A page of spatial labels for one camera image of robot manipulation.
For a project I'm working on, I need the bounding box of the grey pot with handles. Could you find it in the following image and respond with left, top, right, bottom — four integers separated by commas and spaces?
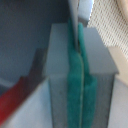
0, 0, 85, 128

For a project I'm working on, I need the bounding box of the gripper left finger with green pad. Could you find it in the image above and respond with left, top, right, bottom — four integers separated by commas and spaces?
42, 16, 83, 128

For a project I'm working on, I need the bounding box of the red toy tomato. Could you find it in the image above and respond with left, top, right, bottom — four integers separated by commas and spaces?
0, 77, 36, 126

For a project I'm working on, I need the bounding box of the gripper right finger with green pad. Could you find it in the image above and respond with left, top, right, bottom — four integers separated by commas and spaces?
77, 22, 120, 128

